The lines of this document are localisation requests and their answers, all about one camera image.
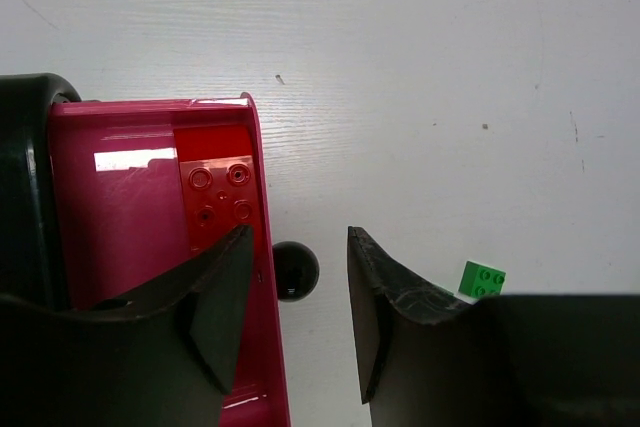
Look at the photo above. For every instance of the red yellow lego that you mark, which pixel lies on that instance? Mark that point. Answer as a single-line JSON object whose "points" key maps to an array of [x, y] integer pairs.
{"points": [[218, 182]]}

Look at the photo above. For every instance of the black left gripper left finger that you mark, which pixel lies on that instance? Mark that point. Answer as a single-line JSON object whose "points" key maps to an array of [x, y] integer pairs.
{"points": [[162, 354]]}

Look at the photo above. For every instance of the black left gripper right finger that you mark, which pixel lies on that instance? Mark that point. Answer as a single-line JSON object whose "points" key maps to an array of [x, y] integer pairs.
{"points": [[427, 358]]}

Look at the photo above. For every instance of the pink top drawer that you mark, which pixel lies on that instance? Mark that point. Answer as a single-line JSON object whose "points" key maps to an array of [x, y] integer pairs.
{"points": [[122, 221]]}

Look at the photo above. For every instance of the black pink drawer cabinet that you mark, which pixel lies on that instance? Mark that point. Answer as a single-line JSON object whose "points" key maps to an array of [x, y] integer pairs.
{"points": [[32, 257]]}

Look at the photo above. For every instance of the small green square lego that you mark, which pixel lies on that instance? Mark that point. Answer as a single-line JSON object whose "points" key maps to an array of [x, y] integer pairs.
{"points": [[479, 281]]}

